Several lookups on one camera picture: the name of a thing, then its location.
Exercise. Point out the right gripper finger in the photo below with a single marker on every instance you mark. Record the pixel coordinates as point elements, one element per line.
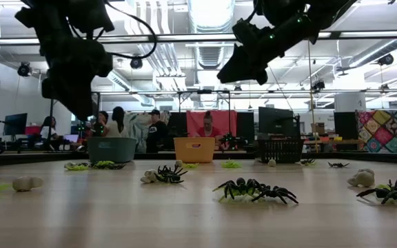
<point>240,67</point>
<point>263,77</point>

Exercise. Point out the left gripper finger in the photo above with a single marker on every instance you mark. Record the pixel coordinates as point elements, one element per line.
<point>55,91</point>
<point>80,100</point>

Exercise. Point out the white toy skull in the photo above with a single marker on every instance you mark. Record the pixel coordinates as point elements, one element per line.
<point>27,183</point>
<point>69,165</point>
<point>271,163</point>
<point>149,176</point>
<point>362,178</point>

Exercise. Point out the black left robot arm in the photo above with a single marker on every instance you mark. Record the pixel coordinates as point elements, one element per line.
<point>47,20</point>

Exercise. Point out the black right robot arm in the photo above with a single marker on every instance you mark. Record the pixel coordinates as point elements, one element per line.
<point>322,10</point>

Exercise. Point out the black ceiling spotlight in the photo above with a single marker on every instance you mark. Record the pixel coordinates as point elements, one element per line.
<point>319,85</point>
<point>24,70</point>
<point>136,63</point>
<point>385,59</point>

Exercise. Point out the black partition panel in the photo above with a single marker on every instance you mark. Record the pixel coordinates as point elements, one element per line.
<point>178,122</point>
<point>245,125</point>

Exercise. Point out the red hanging cloth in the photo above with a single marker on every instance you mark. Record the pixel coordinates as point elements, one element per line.
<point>227,120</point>

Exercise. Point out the teal plastic bin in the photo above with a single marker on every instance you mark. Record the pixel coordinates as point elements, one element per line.
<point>111,149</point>

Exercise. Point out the white patterned hanging cloth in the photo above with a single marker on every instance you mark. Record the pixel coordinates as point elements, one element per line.
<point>137,132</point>

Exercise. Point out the black robot with green lights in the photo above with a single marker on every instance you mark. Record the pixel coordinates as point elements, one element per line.
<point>231,140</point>

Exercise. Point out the brown cardboard box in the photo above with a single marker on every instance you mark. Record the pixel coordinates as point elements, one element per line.
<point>318,129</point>

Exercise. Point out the black slotted plastic basket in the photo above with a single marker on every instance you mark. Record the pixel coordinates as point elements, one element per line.
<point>280,151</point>

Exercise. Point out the cluttered wooden desk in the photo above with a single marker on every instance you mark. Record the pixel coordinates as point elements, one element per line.
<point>334,141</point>

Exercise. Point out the yellow plastic bin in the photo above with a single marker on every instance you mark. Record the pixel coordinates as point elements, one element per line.
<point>194,153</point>

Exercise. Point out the grey stone left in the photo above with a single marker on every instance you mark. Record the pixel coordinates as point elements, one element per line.
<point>178,162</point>

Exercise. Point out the colourful patchwork quilt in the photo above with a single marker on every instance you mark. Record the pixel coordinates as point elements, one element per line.
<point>388,131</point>

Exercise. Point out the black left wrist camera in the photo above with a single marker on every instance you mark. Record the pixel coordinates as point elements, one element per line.
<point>90,15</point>

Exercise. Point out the silver ventilation duct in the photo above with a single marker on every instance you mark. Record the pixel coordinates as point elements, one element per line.
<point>210,20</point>

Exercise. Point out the black frame beam with lights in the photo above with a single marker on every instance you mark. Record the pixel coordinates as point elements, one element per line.
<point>334,34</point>

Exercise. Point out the black aluminium table frame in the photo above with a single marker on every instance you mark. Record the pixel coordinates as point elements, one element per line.
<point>47,157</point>

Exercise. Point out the black workstation frame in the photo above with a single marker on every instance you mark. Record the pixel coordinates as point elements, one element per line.
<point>150,92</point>

